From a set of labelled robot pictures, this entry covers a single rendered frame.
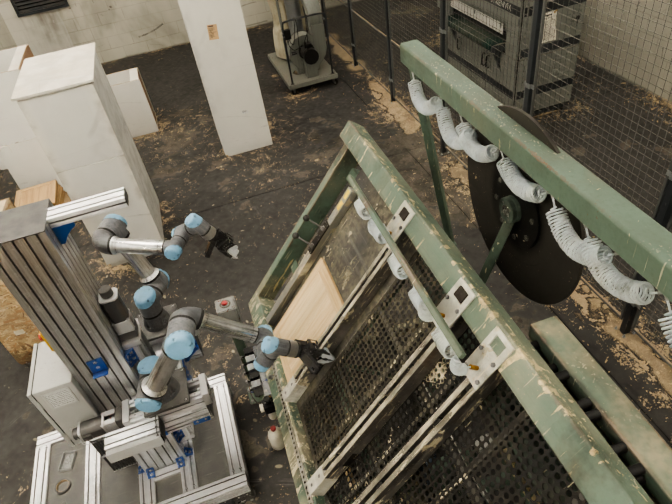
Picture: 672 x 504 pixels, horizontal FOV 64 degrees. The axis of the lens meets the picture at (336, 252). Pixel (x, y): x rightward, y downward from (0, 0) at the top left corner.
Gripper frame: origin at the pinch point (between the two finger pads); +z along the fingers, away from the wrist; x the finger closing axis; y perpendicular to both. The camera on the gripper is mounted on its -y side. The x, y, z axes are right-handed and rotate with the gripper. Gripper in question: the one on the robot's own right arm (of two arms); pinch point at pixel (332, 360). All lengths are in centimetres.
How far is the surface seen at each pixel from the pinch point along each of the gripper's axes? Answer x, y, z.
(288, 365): 32.9, 25.7, 0.3
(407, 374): -39, -43, -4
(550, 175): -124, -34, -3
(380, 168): -80, 42, -8
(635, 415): -89, -97, 13
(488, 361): -72, -67, -8
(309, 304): 2.3, 40.8, 0.4
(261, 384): 57, 33, -2
